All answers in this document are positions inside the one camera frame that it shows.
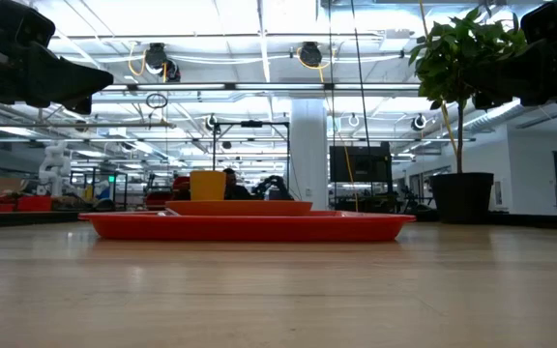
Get red plastic tray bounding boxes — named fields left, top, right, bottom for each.
left=77, top=209, right=418, bottom=243

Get green leafy plant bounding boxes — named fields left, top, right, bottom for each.
left=407, top=4, right=531, bottom=175

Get person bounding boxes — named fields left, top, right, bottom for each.
left=220, top=167, right=255, bottom=201

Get red storage bins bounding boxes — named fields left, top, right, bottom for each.
left=0, top=186, right=53, bottom=213

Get black gantry stand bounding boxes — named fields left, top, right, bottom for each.
left=212, top=119, right=291, bottom=175

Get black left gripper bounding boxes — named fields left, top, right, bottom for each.
left=0, top=0, right=114, bottom=116

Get yellow-orange cup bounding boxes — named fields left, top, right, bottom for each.
left=190, top=169, right=228, bottom=202

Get orange round plate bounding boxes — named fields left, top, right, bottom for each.
left=164, top=199, right=314, bottom=218

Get white building pillar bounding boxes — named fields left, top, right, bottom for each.
left=289, top=99, right=330, bottom=212

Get black display screen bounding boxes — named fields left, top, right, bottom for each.
left=329, top=141, right=394, bottom=184

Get white humanoid robot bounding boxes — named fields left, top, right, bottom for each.
left=38, top=139, right=73, bottom=197

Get black ceiling cable reel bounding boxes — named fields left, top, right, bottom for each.
left=143, top=42, right=168, bottom=73
left=298, top=41, right=323, bottom=69

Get red chair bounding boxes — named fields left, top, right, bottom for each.
left=143, top=176, right=191, bottom=209

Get black plant pot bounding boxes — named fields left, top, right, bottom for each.
left=428, top=171, right=495, bottom=225

